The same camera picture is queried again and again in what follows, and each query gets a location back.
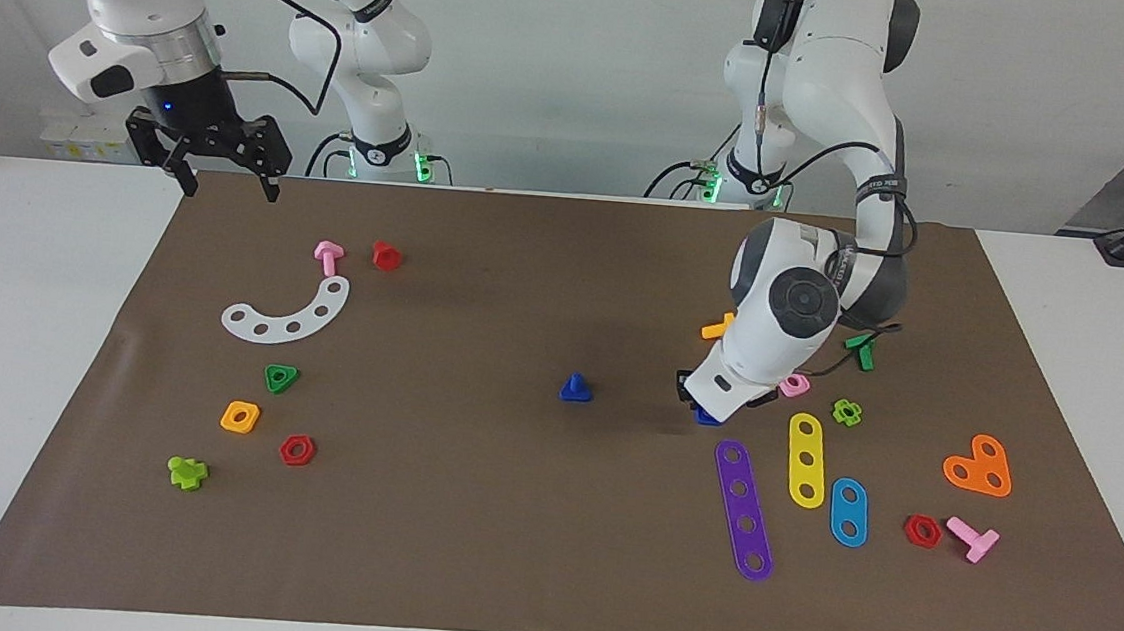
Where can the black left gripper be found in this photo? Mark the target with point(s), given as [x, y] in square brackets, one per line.
[762, 399]

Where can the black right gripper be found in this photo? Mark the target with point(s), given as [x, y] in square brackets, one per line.
[196, 121]

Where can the blue square plastic nut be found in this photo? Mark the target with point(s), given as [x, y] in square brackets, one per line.
[707, 419]

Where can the blue plastic bolt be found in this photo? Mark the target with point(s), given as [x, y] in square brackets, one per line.
[575, 391]

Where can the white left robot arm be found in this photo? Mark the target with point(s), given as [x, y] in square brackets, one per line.
[822, 75]

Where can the orange plastic bolt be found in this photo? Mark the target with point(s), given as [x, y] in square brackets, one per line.
[718, 328]

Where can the pink square plastic nut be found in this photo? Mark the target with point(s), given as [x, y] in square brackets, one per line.
[801, 391]

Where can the purple four-hole plastic plate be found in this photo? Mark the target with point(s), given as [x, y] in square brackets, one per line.
[742, 505]

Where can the pink plastic bolt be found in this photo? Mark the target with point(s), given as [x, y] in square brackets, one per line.
[329, 255]
[971, 538]

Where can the yellow three-hole plastic plate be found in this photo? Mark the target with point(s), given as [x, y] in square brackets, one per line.
[809, 443]

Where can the lime green cross nut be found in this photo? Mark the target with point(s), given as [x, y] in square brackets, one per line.
[839, 413]

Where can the white curved five-hole plate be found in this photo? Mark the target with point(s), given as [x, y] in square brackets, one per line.
[308, 321]

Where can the green plastic bolt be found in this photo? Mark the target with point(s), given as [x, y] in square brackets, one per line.
[864, 354]

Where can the red plastic bolt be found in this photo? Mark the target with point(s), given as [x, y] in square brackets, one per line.
[386, 258]

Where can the blue two-hole plastic plate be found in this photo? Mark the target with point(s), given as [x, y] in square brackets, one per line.
[849, 509]

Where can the green triangular plastic nut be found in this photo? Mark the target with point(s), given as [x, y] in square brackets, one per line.
[272, 385]

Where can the brown table mat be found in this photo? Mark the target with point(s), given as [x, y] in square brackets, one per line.
[506, 512]

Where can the orange square plastic nut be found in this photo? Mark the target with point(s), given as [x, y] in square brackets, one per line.
[228, 423]

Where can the red hexagonal plastic nut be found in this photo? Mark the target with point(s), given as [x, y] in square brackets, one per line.
[288, 450]
[911, 531]

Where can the orange angled three-hole plate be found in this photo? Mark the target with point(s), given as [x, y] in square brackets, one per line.
[976, 472]

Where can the lime green cross bolt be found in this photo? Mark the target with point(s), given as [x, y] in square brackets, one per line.
[185, 472]

